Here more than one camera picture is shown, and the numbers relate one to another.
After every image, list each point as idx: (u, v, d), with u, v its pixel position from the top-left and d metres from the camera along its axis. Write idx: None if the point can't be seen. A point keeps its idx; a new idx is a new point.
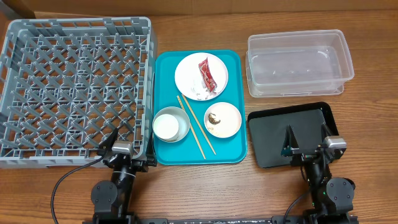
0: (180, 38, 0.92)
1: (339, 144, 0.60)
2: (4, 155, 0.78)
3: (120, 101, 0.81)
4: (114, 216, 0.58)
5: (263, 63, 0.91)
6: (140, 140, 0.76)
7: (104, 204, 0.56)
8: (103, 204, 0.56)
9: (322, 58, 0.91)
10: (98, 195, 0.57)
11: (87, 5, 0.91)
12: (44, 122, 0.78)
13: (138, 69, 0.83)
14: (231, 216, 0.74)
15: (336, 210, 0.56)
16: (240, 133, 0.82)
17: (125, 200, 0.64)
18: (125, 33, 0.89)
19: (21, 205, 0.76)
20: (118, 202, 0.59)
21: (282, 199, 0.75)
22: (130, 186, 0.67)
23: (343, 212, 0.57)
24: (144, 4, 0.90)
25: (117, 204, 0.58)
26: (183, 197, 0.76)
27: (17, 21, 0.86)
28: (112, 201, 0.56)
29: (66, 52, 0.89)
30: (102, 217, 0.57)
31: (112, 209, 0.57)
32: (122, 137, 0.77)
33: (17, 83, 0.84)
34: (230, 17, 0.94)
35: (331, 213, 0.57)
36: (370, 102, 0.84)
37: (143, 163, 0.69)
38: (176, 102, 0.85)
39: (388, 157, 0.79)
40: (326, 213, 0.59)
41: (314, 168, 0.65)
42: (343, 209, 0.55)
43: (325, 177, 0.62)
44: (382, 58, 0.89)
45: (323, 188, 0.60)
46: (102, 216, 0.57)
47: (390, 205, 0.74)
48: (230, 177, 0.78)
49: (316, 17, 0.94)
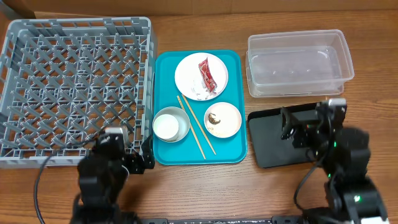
0: (180, 38, 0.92)
1: (339, 102, 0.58)
2: (4, 155, 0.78)
3: (120, 101, 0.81)
4: (99, 194, 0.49)
5: (263, 63, 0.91)
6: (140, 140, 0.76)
7: (91, 173, 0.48)
8: (90, 173, 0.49)
9: (322, 58, 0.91)
10: (86, 165, 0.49)
11: (87, 5, 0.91)
12: (44, 122, 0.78)
13: (138, 69, 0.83)
14: (231, 216, 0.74)
15: (351, 159, 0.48)
16: (240, 133, 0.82)
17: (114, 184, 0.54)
18: (125, 33, 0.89)
19: (22, 205, 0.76)
20: (106, 178, 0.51)
21: (282, 199, 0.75)
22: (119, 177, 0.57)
23: (360, 165, 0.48)
24: (143, 4, 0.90)
25: (104, 180, 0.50)
26: (183, 197, 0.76)
27: (17, 21, 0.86)
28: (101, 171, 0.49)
29: (66, 53, 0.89)
30: (86, 191, 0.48)
31: (99, 180, 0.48)
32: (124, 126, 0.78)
33: (17, 83, 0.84)
34: (230, 17, 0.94)
35: (349, 167, 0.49)
36: (370, 102, 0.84)
37: (137, 163, 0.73)
38: (176, 102, 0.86)
39: (388, 157, 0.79)
40: (345, 170, 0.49)
41: (319, 135, 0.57)
42: (359, 158, 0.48)
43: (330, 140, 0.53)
44: (382, 58, 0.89)
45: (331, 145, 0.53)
46: (86, 188, 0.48)
47: (390, 205, 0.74)
48: (230, 177, 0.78)
49: (316, 17, 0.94)
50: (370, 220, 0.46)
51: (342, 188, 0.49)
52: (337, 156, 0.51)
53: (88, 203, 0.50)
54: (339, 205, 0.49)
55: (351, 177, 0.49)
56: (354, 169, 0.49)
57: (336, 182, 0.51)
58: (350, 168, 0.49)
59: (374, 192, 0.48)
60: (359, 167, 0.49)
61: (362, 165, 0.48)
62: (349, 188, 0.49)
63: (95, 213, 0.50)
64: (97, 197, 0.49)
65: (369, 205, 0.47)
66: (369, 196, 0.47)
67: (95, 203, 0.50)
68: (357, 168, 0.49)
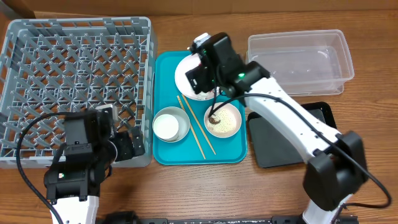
0: (180, 38, 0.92)
1: (203, 38, 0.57)
2: (4, 155, 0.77)
3: (120, 101, 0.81)
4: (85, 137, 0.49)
5: (263, 63, 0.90)
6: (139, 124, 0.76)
7: (77, 117, 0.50)
8: (74, 117, 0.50)
9: (322, 58, 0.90)
10: (71, 114, 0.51)
11: (87, 5, 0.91)
12: (44, 122, 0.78)
13: (138, 69, 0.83)
14: (231, 216, 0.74)
15: (214, 48, 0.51)
16: (240, 132, 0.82)
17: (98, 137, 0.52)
18: (125, 33, 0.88)
19: (22, 205, 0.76)
20: (94, 126, 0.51)
21: (282, 200, 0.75)
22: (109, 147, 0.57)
23: (229, 51, 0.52)
24: (144, 4, 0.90)
25: (93, 127, 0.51)
26: (183, 196, 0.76)
27: (17, 21, 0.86)
28: (87, 116, 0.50)
29: (66, 52, 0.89)
30: (72, 134, 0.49)
31: (85, 122, 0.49)
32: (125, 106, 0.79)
33: (17, 83, 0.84)
34: (230, 17, 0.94)
35: (222, 57, 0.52)
36: (370, 102, 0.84)
37: (125, 142, 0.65)
38: (176, 102, 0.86)
39: (388, 157, 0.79)
40: (222, 63, 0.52)
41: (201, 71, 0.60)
42: (223, 46, 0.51)
43: (206, 60, 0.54)
44: (383, 58, 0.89)
45: (206, 58, 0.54)
46: (73, 131, 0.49)
47: (389, 205, 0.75)
48: (230, 177, 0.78)
49: (316, 17, 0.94)
50: (260, 83, 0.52)
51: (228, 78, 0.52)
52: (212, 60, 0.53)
53: (70, 154, 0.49)
54: (234, 91, 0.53)
55: (232, 66, 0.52)
56: (228, 57, 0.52)
57: (224, 79, 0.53)
58: (223, 57, 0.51)
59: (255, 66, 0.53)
60: (230, 55, 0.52)
61: (231, 49, 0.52)
62: (234, 73, 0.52)
63: (76, 162, 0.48)
64: (81, 144, 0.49)
65: (254, 77, 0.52)
66: (251, 71, 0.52)
67: (77, 152, 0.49)
68: (229, 55, 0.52)
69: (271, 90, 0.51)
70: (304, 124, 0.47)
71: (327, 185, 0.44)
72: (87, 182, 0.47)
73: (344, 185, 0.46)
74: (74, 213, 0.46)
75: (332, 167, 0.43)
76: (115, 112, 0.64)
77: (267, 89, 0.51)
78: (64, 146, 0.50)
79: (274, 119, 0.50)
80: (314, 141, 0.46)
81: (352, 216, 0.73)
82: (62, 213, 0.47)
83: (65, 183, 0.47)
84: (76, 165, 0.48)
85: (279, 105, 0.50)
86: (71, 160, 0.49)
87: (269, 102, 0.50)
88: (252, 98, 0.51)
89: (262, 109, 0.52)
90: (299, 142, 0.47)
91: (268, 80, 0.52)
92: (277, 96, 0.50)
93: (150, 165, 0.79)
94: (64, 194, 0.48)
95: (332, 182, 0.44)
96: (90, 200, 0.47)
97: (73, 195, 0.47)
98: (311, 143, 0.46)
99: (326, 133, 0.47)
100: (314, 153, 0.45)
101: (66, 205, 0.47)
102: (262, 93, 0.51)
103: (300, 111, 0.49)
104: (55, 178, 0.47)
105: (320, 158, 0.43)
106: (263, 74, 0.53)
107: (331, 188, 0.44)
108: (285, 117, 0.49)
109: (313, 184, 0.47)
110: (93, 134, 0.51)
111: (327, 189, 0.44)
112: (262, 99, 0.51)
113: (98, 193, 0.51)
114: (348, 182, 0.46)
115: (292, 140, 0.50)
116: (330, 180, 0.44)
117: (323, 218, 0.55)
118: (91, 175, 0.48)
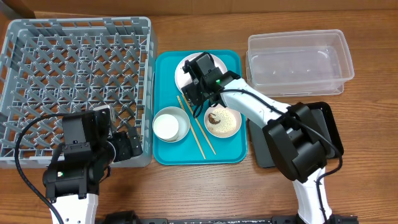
0: (180, 38, 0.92)
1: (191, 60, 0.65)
2: (4, 155, 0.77)
3: (120, 101, 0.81)
4: (84, 135, 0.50)
5: (263, 63, 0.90)
6: (140, 125, 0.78)
7: (75, 116, 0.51)
8: (74, 117, 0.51)
9: (322, 58, 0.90)
10: (69, 114, 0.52)
11: (87, 5, 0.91)
12: (44, 122, 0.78)
13: (138, 69, 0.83)
14: (230, 216, 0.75)
15: (196, 63, 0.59)
16: (240, 132, 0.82)
17: (94, 137, 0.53)
18: (125, 33, 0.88)
19: (21, 205, 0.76)
20: (91, 126, 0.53)
21: (282, 199, 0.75)
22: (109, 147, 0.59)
23: (209, 64, 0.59)
24: (143, 4, 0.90)
25: (91, 127, 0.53)
26: (183, 196, 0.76)
27: (17, 21, 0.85)
28: (84, 115, 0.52)
29: (66, 52, 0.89)
30: (71, 132, 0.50)
31: (84, 121, 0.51)
32: (125, 106, 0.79)
33: (17, 83, 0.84)
34: (230, 17, 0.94)
35: (203, 70, 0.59)
36: (370, 102, 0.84)
37: (124, 142, 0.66)
38: (176, 102, 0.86)
39: (388, 157, 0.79)
40: (204, 74, 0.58)
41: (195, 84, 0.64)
42: (204, 61, 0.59)
43: (194, 75, 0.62)
44: (383, 58, 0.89)
45: (193, 73, 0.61)
46: (72, 129, 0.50)
47: (389, 205, 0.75)
48: (229, 177, 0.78)
49: (316, 18, 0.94)
50: (233, 83, 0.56)
51: (209, 86, 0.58)
52: (198, 73, 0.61)
53: (69, 153, 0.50)
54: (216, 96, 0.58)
55: (212, 75, 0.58)
56: (208, 69, 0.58)
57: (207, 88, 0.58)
58: (204, 69, 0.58)
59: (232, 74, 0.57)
60: (210, 68, 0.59)
61: (211, 63, 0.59)
62: (214, 81, 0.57)
63: (74, 160, 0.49)
64: (79, 143, 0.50)
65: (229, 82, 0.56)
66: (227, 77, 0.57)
67: (76, 151, 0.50)
68: (209, 67, 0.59)
69: (239, 86, 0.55)
70: (261, 102, 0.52)
71: (283, 151, 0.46)
72: (86, 180, 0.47)
73: (304, 154, 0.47)
74: (73, 212, 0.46)
75: (284, 132, 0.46)
76: (112, 112, 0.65)
77: (237, 84, 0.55)
78: (63, 145, 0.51)
79: (244, 109, 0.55)
80: (270, 115, 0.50)
81: (352, 216, 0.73)
82: (63, 212, 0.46)
83: (64, 182, 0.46)
84: (75, 164, 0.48)
85: (247, 95, 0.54)
86: (69, 158, 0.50)
87: (239, 96, 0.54)
88: (224, 94, 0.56)
89: (235, 104, 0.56)
90: (259, 118, 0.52)
91: (238, 80, 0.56)
92: (245, 88, 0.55)
93: (150, 165, 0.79)
94: (63, 193, 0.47)
95: (287, 147, 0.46)
96: (89, 198, 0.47)
97: (73, 193, 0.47)
98: (267, 116, 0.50)
99: (282, 107, 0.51)
100: (268, 123, 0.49)
101: (66, 204, 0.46)
102: (232, 88, 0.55)
103: (259, 95, 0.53)
104: (53, 177, 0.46)
105: (273, 125, 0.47)
106: (235, 77, 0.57)
107: (286, 153, 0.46)
108: (252, 104, 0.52)
109: (277, 156, 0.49)
110: (92, 134, 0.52)
111: (285, 155, 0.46)
112: (231, 93, 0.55)
113: (97, 191, 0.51)
114: (308, 150, 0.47)
115: (257, 120, 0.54)
116: (285, 145, 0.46)
117: (308, 203, 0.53)
118: (89, 173, 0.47)
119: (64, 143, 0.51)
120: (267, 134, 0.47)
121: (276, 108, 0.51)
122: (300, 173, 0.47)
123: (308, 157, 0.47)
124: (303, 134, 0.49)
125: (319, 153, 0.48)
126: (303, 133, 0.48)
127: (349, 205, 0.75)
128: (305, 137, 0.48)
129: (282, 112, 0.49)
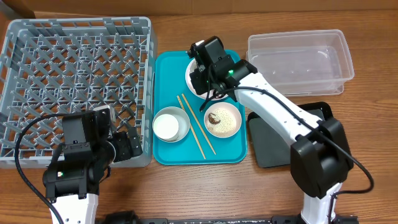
0: (180, 38, 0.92)
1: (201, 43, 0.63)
2: (4, 155, 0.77)
3: (120, 101, 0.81)
4: (83, 136, 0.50)
5: (263, 63, 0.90)
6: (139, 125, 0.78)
7: (74, 116, 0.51)
8: (71, 117, 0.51)
9: (322, 58, 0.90)
10: (69, 115, 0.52)
11: (87, 5, 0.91)
12: (44, 122, 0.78)
13: (138, 69, 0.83)
14: (231, 216, 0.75)
15: (205, 48, 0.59)
16: (240, 132, 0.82)
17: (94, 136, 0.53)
18: (125, 33, 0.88)
19: (21, 205, 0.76)
20: (91, 125, 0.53)
21: (282, 199, 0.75)
22: (109, 148, 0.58)
23: (219, 51, 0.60)
24: (143, 4, 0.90)
25: (91, 126, 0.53)
26: (183, 197, 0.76)
27: (17, 21, 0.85)
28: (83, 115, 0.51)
29: (66, 52, 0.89)
30: (70, 132, 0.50)
31: (83, 121, 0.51)
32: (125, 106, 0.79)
33: (17, 83, 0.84)
34: (230, 17, 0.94)
35: (212, 57, 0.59)
36: (370, 102, 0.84)
37: (124, 142, 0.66)
38: (176, 102, 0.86)
39: (388, 157, 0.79)
40: (214, 62, 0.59)
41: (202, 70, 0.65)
42: (213, 47, 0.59)
43: (201, 61, 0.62)
44: (382, 58, 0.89)
45: (201, 58, 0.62)
46: (71, 129, 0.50)
47: (390, 205, 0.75)
48: (230, 177, 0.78)
49: (316, 18, 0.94)
50: (250, 79, 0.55)
51: (219, 75, 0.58)
52: (205, 60, 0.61)
53: (69, 153, 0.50)
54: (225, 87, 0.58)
55: (222, 63, 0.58)
56: (218, 56, 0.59)
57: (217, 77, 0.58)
58: (214, 56, 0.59)
59: (243, 63, 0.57)
60: (220, 55, 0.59)
61: (221, 50, 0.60)
62: (223, 70, 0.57)
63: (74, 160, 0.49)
64: (79, 143, 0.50)
65: (240, 73, 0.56)
66: (239, 66, 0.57)
67: (76, 151, 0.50)
68: (219, 55, 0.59)
69: (258, 84, 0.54)
70: (286, 111, 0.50)
71: (311, 170, 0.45)
72: (86, 180, 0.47)
73: (328, 171, 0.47)
74: (73, 212, 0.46)
75: (314, 150, 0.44)
76: (112, 112, 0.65)
77: (255, 82, 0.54)
78: (63, 145, 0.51)
79: (262, 111, 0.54)
80: (298, 127, 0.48)
81: (352, 216, 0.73)
82: (63, 212, 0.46)
83: (63, 182, 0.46)
84: (74, 164, 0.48)
85: (267, 98, 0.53)
86: (69, 158, 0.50)
87: (257, 95, 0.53)
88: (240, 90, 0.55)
89: (251, 102, 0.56)
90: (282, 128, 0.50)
91: (255, 75, 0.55)
92: (264, 88, 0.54)
93: (151, 165, 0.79)
94: (63, 193, 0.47)
95: (315, 166, 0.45)
96: (89, 198, 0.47)
97: (73, 193, 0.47)
98: (295, 129, 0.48)
99: (310, 121, 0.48)
100: (295, 137, 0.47)
101: (65, 204, 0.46)
102: (249, 85, 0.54)
103: (282, 98, 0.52)
104: (53, 177, 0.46)
105: (303, 142, 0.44)
106: (252, 70, 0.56)
107: (314, 172, 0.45)
108: (273, 109, 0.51)
109: (300, 170, 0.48)
110: (92, 134, 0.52)
111: (311, 173, 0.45)
112: (249, 91, 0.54)
113: (97, 191, 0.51)
114: (331, 168, 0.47)
115: (278, 129, 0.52)
116: (313, 164, 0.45)
117: (318, 211, 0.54)
118: (89, 173, 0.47)
119: (64, 143, 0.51)
120: (296, 152, 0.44)
121: (305, 121, 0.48)
122: (320, 189, 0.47)
123: (331, 174, 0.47)
124: (327, 149, 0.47)
125: (341, 170, 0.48)
126: (328, 149, 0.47)
127: (348, 205, 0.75)
128: (329, 154, 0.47)
129: (312, 127, 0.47)
